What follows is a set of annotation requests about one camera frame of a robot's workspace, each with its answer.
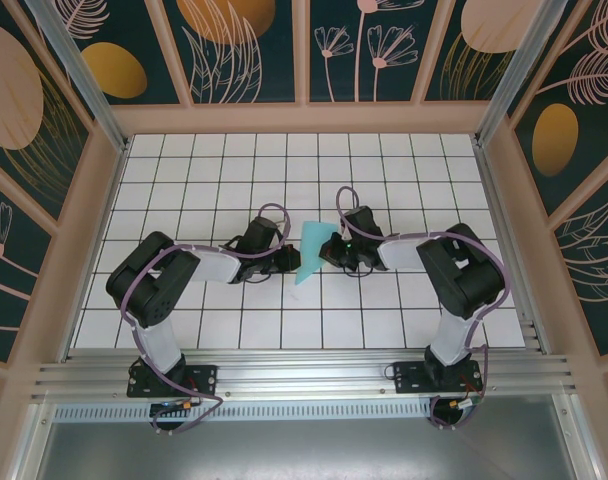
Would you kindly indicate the teal cloth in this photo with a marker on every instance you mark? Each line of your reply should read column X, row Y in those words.
column 311, row 250

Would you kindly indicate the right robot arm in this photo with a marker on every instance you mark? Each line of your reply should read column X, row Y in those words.
column 459, row 280

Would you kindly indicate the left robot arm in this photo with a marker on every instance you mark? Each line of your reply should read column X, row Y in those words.
column 151, row 292

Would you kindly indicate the grey metal sheet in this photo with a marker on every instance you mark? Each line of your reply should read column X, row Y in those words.
column 304, row 455

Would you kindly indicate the yellow power connector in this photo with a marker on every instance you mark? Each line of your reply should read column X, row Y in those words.
column 456, row 403
column 186, row 405

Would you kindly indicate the aluminium mounting rail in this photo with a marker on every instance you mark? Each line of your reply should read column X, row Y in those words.
column 304, row 375

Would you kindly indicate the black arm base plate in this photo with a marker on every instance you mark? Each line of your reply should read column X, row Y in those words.
column 204, row 380
column 409, row 378

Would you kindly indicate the aluminium side rail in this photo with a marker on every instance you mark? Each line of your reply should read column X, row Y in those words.
column 508, row 250

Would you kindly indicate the aluminium corner post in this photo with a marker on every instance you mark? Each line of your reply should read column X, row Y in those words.
column 515, row 75
column 86, row 85

